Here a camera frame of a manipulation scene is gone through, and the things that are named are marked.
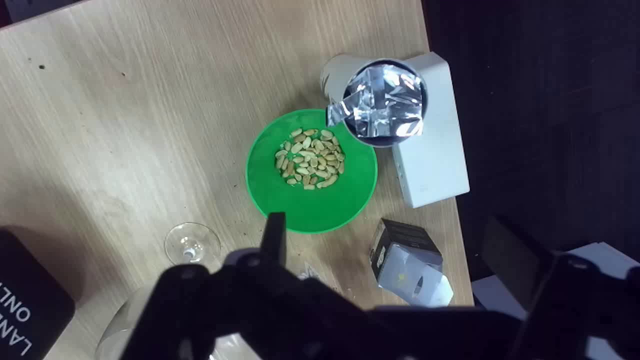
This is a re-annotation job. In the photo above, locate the green plate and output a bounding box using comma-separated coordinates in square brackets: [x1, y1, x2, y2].
[247, 105, 381, 236]

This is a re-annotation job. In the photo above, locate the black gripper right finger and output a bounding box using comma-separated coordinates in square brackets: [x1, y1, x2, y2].
[478, 214, 556, 296]

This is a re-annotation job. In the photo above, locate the black box with white text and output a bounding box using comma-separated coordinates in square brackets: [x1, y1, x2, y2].
[0, 225, 76, 360]

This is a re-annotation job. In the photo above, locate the pile of peanuts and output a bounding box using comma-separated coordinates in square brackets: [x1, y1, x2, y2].
[274, 126, 349, 192]

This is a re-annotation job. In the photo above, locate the white rectangular box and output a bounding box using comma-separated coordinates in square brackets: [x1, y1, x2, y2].
[318, 49, 473, 209]

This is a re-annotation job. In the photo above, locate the small black and white box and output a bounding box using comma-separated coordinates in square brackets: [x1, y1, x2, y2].
[371, 217, 456, 308]

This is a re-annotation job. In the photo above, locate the white box on floor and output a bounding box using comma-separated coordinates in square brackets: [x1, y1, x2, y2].
[470, 240, 640, 360]

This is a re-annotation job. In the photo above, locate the clear wine glass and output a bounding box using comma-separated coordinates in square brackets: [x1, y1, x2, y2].
[163, 220, 224, 267]

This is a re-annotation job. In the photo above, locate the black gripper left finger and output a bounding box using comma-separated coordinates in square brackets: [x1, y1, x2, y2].
[259, 209, 288, 267]

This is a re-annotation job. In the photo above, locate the foil-lined round cup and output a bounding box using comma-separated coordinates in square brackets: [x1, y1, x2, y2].
[326, 58, 429, 148]

